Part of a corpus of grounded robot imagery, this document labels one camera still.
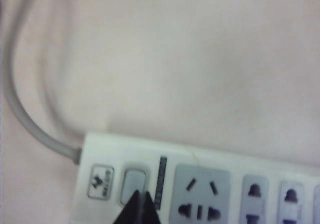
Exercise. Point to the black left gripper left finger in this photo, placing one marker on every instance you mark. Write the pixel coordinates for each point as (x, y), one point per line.
(133, 211)

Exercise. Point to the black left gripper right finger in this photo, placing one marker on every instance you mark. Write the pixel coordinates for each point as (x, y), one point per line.
(150, 211)

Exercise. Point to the white power strip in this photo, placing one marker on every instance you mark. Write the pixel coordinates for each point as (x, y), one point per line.
(225, 166)

